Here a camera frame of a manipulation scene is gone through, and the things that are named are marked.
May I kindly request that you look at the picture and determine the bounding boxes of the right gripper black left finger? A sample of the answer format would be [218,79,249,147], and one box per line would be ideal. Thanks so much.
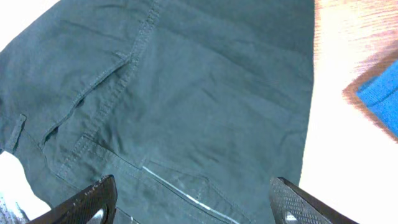
[29,175,118,224]

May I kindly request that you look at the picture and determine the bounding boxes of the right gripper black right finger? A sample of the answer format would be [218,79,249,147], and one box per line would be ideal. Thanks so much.
[269,177,358,224]

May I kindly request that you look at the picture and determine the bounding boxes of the dark green shorts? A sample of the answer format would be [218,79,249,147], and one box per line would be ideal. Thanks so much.
[1,0,315,223]

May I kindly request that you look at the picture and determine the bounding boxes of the blue garment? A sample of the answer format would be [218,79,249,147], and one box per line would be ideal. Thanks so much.
[356,61,397,137]

